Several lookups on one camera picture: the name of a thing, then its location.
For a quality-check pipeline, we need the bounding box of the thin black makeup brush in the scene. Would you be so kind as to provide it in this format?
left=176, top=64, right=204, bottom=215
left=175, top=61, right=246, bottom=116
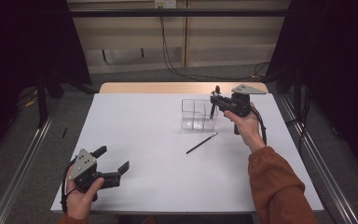
left=186, top=132, right=219, bottom=155

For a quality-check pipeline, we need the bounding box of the white table cover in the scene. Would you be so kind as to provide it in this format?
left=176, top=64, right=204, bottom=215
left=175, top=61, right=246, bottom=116
left=49, top=92, right=324, bottom=215

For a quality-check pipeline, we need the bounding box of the clear plastic organizer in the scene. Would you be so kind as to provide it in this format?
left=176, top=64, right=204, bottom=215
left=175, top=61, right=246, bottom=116
left=181, top=98, right=219, bottom=131

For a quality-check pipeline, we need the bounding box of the white wall socket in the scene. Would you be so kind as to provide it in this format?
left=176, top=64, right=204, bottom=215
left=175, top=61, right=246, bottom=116
left=154, top=0, right=177, bottom=9

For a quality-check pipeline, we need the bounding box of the black wall cable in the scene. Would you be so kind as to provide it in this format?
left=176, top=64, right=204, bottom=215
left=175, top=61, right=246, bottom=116
left=159, top=7, right=270, bottom=82
left=159, top=7, right=270, bottom=81

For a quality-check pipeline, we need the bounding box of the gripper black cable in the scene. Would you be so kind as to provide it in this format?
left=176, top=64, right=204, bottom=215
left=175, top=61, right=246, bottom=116
left=251, top=106, right=268, bottom=147
left=60, top=157, right=79, bottom=215

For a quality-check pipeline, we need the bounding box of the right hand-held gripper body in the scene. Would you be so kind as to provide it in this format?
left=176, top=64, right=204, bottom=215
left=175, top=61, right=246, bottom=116
left=218, top=83, right=268, bottom=135

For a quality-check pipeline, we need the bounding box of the person's left hand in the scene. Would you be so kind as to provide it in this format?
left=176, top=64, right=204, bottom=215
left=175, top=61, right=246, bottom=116
left=65, top=167, right=105, bottom=219

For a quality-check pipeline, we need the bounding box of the black curtain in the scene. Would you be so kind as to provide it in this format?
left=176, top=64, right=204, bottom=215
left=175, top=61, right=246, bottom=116
left=0, top=0, right=91, bottom=166
left=267, top=0, right=358, bottom=178

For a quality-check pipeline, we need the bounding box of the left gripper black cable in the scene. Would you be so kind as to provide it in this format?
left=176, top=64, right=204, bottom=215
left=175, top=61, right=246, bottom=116
left=60, top=157, right=79, bottom=215

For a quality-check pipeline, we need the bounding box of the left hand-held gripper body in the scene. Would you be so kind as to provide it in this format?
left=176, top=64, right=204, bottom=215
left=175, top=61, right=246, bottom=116
left=67, top=148, right=122, bottom=203

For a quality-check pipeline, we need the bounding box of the metal floor rail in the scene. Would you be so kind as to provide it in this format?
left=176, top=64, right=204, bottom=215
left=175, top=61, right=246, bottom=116
left=281, top=96, right=358, bottom=224
left=0, top=115, right=60, bottom=224

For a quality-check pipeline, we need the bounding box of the person's right hand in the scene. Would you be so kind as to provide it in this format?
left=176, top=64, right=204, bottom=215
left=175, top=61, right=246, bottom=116
left=223, top=105, right=267, bottom=153

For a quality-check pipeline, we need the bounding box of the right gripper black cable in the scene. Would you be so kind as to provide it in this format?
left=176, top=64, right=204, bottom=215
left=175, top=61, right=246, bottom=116
left=251, top=106, right=268, bottom=147

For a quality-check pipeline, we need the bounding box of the black metal stand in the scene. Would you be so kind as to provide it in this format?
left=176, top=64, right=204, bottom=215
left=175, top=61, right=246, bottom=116
left=36, top=73, right=48, bottom=129

